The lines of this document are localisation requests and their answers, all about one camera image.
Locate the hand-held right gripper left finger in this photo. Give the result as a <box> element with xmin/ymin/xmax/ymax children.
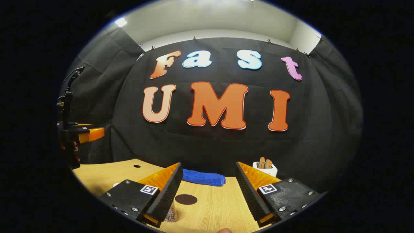
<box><xmin>99</xmin><ymin>162</ymin><xmax>183</xmax><ymax>228</ymax></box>

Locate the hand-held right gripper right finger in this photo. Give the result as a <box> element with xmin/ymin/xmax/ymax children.
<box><xmin>235</xmin><ymin>161</ymin><xmax>321</xmax><ymax>228</ymax></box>

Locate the dark brown round coaster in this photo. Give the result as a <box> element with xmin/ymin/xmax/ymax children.
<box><xmin>175</xmin><ymin>194</ymin><xmax>198</xmax><ymax>205</ymax></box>

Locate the silver water bottle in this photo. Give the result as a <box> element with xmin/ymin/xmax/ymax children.
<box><xmin>164</xmin><ymin>200</ymin><xmax>178</xmax><ymax>222</ymax></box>

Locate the white toaster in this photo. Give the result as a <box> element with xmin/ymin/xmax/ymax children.
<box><xmin>253</xmin><ymin>161</ymin><xmax>278</xmax><ymax>177</ymax></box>

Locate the blue towel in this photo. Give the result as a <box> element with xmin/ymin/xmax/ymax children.
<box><xmin>182</xmin><ymin>169</ymin><xmax>226</xmax><ymax>187</ymax></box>

